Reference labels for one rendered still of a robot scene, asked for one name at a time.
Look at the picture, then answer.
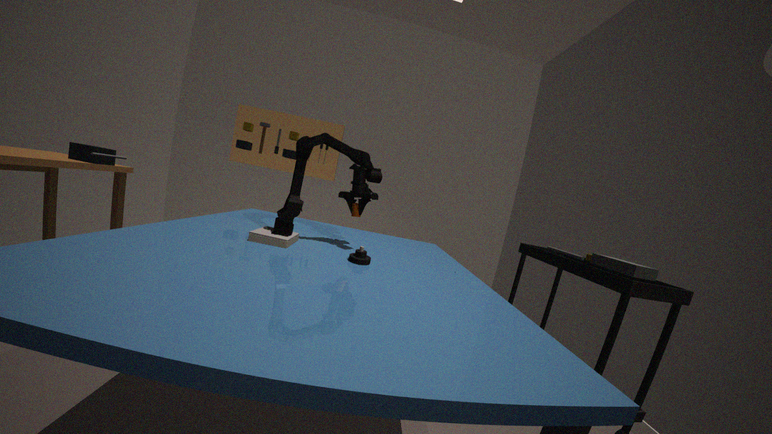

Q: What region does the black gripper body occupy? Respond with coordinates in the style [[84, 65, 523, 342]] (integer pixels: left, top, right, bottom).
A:
[[338, 179, 378, 200]]

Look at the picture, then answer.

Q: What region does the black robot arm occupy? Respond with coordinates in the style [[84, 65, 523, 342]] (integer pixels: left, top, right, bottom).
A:
[[272, 133, 382, 236]]

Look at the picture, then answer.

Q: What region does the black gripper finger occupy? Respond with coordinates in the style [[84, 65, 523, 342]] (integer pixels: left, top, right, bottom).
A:
[[358, 199, 371, 215], [345, 198, 357, 214]]

